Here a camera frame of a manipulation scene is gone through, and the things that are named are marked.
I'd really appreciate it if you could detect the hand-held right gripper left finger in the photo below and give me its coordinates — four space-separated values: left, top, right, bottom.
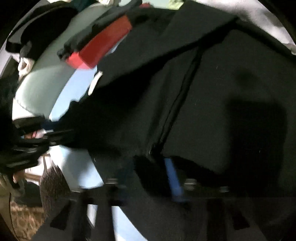
32 167 130 241

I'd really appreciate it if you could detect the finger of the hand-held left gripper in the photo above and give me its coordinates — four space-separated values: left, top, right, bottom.
39 129 75 147

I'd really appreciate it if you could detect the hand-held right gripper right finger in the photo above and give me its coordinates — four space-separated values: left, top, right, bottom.
162 157 262 241

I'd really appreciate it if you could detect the black garment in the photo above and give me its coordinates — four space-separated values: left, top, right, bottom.
44 0 296 241

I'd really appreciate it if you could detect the grey sweater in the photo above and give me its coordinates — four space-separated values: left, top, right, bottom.
236 0 296 56

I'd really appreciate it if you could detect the white pink cloth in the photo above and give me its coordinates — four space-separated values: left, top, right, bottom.
17 57 35 78

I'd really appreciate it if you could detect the red box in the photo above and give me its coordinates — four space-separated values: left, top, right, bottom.
66 16 133 70

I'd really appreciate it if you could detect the black jacket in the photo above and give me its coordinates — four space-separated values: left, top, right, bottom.
6 1 78 58

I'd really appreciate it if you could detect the black cloth on red box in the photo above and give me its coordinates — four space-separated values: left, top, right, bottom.
57 0 148 61

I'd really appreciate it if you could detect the green cloth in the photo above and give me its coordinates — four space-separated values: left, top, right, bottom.
168 0 185 10

